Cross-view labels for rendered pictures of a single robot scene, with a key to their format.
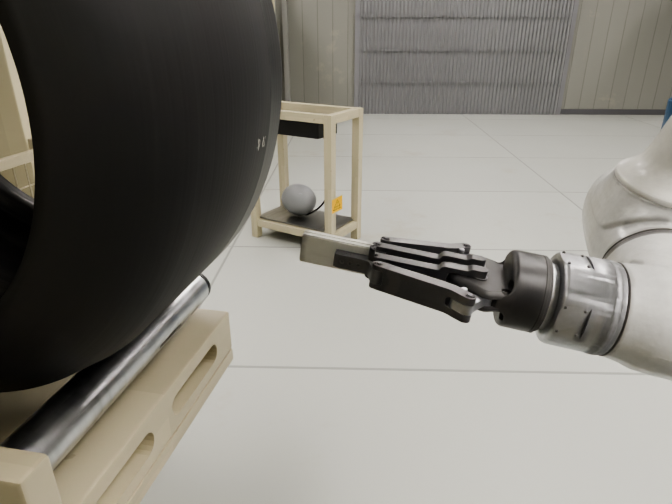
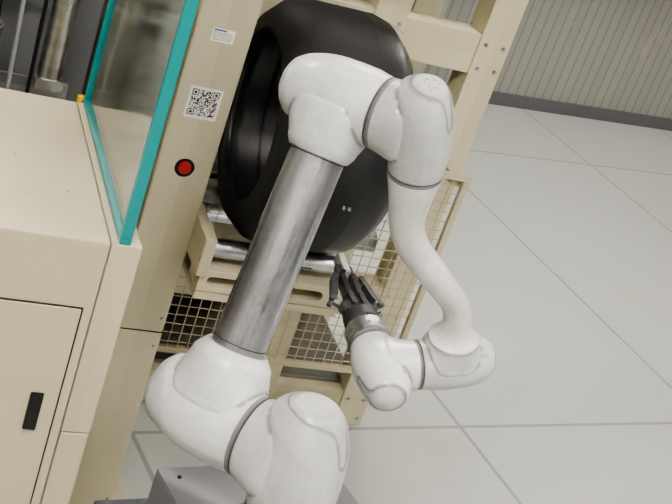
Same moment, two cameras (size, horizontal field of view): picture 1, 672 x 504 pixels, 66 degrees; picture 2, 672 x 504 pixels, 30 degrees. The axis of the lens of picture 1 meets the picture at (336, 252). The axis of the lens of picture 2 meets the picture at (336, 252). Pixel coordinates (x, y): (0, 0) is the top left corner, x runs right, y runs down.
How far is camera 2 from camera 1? 2.43 m
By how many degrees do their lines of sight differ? 49
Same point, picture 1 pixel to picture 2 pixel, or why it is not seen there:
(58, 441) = (229, 250)
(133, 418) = not seen: hidden behind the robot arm
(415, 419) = not seen: outside the picture
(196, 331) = (320, 281)
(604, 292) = (359, 327)
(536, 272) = (357, 309)
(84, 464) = (232, 268)
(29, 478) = (209, 240)
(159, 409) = not seen: hidden behind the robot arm
